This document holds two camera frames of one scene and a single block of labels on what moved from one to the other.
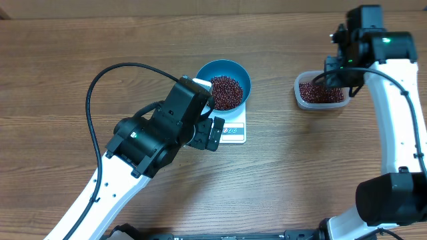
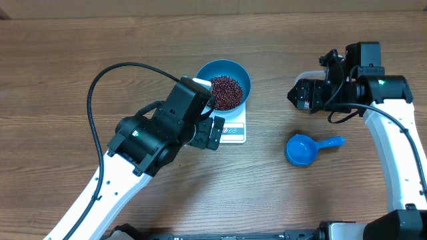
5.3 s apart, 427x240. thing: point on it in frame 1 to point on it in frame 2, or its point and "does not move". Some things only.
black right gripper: (335, 81) to (318, 89)
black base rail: (296, 235) does not move
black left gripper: (205, 125) does not move
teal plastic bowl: (228, 69) does not move
